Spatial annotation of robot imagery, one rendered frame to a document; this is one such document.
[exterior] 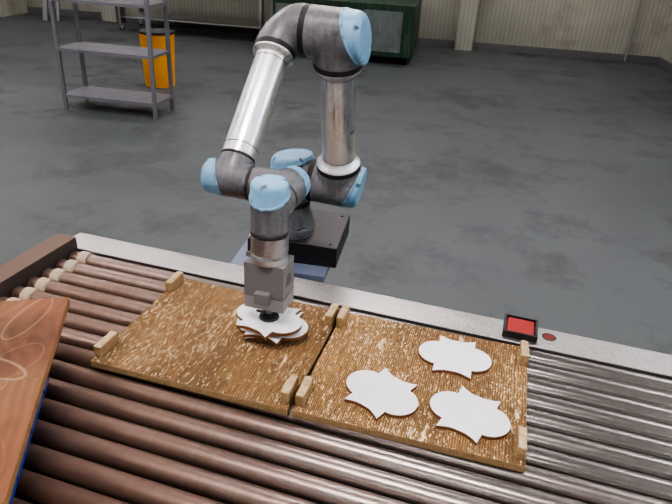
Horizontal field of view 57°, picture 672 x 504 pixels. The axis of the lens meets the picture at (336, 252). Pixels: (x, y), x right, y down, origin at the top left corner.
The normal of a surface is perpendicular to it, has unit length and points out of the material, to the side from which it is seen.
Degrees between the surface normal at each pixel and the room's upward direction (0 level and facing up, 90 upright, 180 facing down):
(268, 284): 90
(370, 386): 0
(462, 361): 0
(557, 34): 90
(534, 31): 90
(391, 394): 0
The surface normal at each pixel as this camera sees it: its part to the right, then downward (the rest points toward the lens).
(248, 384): 0.05, -0.89
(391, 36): -0.18, 0.44
